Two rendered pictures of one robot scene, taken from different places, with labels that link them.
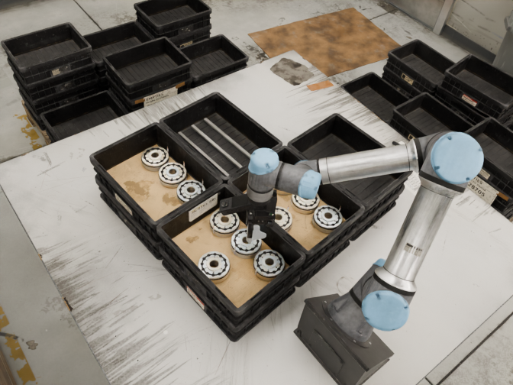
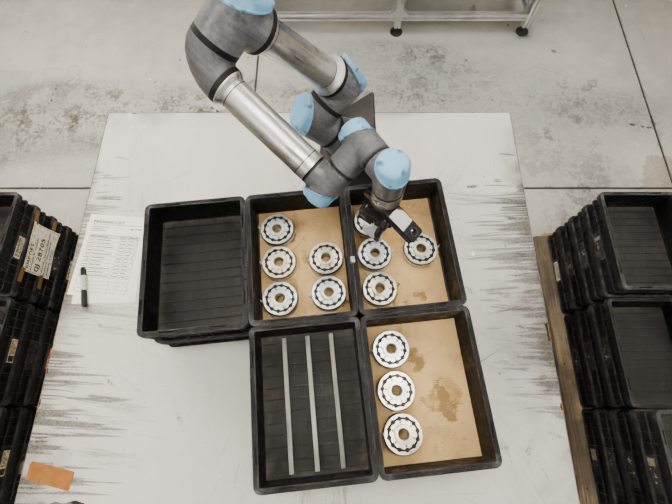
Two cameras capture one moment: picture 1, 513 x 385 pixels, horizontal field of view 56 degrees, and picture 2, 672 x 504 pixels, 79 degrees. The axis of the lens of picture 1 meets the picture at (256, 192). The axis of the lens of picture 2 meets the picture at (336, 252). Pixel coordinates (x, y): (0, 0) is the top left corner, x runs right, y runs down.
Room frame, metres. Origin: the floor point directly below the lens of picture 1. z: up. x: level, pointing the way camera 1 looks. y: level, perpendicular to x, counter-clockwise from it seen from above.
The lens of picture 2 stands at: (1.30, 0.22, 2.03)
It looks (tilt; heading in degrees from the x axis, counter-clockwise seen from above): 70 degrees down; 224
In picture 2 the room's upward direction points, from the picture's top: 1 degrees counter-clockwise
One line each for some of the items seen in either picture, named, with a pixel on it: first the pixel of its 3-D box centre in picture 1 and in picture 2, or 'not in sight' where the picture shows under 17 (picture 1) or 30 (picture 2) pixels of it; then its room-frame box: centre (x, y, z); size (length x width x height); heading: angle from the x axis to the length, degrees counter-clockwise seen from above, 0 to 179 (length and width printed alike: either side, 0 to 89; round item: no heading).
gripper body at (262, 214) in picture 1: (260, 206); (380, 207); (0.88, -0.02, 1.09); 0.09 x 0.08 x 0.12; 97
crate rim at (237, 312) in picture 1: (230, 243); (401, 243); (0.85, 0.06, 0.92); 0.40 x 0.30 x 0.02; 49
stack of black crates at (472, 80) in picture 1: (470, 108); not in sight; (2.40, -1.24, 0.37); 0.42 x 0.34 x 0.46; 43
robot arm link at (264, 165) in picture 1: (263, 170); (390, 174); (0.88, -0.01, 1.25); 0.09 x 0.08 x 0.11; 77
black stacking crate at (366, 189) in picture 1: (346, 166); (200, 269); (1.30, -0.33, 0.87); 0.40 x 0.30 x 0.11; 49
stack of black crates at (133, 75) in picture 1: (150, 92); not in sight; (2.19, 0.69, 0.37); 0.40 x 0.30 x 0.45; 133
